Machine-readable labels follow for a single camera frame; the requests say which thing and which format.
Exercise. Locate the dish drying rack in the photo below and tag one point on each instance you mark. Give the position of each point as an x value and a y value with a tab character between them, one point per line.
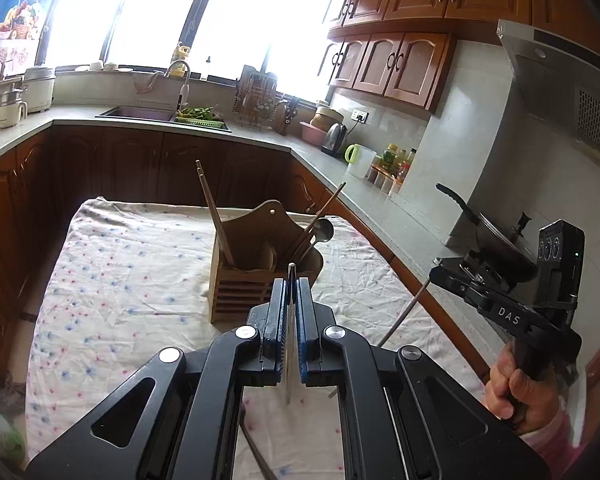
255	100

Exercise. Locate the person's right forearm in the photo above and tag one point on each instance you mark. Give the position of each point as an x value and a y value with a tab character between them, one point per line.
555	445

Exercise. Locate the kitchen window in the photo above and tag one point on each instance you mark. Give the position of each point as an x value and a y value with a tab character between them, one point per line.
130	10

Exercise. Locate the wall power socket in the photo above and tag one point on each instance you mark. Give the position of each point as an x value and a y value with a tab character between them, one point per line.
361	116

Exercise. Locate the wooden wall cabinets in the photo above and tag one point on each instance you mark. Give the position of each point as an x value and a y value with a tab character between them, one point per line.
410	70

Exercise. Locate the green plastic bag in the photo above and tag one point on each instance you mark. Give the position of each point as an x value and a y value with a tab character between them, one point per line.
0	435

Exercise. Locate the basket of green vegetables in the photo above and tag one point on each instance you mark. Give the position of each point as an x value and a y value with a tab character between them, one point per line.
200	115

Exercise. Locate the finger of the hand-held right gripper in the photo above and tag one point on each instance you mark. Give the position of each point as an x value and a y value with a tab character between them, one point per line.
485	277
455	285

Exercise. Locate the metal spoon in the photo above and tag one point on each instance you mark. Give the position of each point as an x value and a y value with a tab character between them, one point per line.
325	230

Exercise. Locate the kitchen sink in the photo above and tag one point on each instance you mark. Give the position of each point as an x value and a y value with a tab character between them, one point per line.
135	113

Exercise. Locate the small white electric pot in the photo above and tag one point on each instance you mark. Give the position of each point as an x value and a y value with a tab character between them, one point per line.
11	110

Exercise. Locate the white rice cooker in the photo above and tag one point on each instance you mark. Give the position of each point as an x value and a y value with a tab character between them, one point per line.
39	92

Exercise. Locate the white jug with green lid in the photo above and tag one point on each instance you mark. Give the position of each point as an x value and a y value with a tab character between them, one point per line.
362	162

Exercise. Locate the sink faucet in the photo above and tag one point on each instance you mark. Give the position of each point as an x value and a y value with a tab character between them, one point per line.
184	95

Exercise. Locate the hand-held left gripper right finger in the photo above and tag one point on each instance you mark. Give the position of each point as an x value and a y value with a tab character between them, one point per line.
302	340

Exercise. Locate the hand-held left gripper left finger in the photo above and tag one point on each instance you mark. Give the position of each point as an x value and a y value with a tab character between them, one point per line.
280	330

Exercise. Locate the knife block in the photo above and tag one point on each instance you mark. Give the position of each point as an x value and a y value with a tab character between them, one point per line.
286	120

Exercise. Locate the metal chopstick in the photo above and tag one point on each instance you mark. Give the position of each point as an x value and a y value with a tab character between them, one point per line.
405	312
289	395

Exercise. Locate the row of condiment bottles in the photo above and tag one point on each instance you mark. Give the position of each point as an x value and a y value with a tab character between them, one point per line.
390	165

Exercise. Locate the yellow bottle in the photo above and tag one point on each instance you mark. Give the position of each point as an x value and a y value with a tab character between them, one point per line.
181	54

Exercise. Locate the small white bowl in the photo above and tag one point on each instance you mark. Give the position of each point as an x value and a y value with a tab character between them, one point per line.
112	67
96	66

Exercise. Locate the wooden utensil holder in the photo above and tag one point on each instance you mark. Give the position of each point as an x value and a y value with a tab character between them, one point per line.
240	295

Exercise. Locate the floral white tablecloth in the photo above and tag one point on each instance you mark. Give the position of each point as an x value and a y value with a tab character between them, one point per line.
130	285

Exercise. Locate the steel range hood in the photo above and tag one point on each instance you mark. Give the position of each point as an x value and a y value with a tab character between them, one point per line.
555	75

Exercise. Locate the person's right hand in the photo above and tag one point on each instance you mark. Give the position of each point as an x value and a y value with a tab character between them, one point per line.
530	400

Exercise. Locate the steel electric kettle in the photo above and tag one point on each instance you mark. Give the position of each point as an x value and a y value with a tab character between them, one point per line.
334	140

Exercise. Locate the tan ceramic pot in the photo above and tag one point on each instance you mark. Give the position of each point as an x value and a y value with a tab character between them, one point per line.
327	117

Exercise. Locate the pink plastic basin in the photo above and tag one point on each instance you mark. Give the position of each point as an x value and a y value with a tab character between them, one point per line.
312	134

